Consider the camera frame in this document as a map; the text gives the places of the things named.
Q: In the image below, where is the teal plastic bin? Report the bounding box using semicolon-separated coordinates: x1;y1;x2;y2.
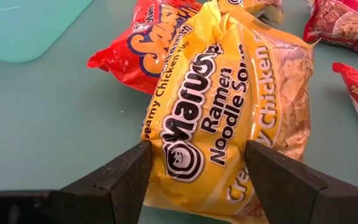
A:
0;0;93;64

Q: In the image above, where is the red Saucy Noods pack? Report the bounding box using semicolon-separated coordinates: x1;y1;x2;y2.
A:
87;0;203;95

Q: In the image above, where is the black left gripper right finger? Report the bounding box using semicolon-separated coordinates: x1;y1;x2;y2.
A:
244;139;358;224

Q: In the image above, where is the yellow creamy chicken ramen pack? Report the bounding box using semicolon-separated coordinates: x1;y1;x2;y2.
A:
218;0;285;25
140;0;315;224

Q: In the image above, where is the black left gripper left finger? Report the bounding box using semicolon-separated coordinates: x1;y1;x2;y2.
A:
0;140;154;224

